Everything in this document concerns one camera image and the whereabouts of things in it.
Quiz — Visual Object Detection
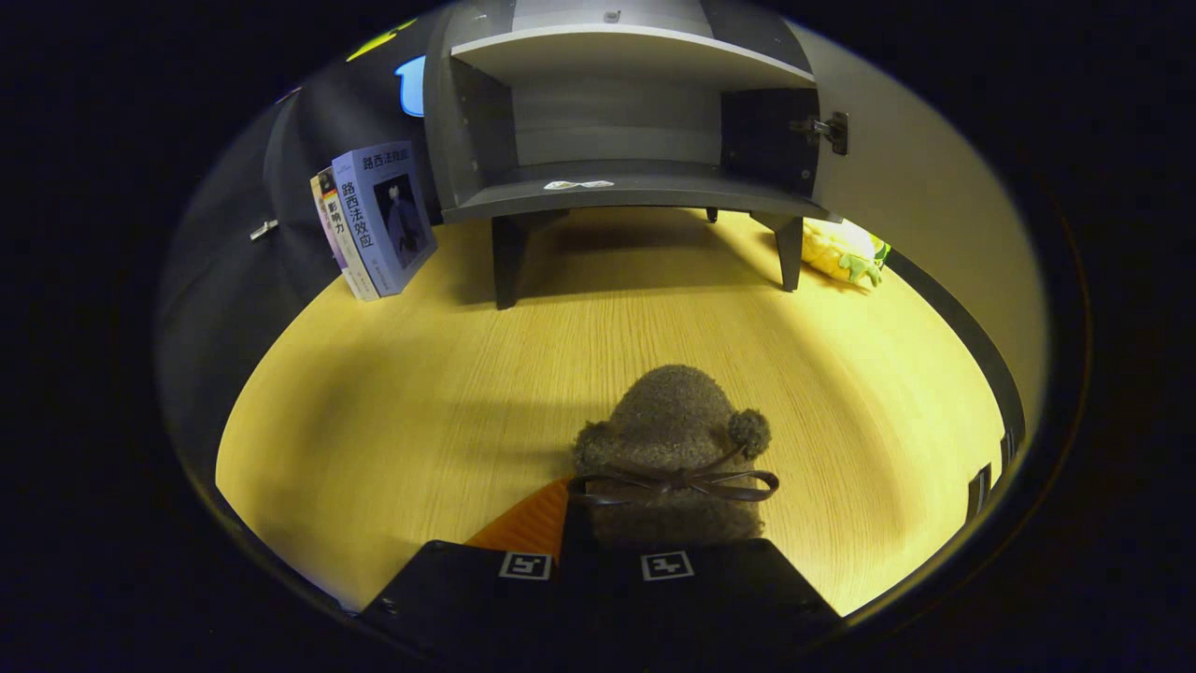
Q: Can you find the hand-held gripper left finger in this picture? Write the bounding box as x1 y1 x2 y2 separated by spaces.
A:
360 477 573 648

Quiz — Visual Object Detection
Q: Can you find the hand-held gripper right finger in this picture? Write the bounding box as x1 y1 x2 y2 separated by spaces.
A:
561 537 842 648

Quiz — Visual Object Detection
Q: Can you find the blue book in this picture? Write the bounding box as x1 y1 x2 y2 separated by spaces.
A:
332 142 438 298

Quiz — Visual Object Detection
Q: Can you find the grey shoe cabinet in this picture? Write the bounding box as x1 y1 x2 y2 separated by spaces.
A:
422 0 834 309

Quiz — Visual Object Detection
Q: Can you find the black backdrop cloth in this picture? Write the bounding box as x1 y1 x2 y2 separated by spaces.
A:
159 19 445 459

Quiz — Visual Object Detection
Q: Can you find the brown fuzzy shoe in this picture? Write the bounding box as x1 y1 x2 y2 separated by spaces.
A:
568 365 781 550

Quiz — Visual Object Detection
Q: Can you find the yellow plush toy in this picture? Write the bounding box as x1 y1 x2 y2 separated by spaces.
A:
802 220 891 288

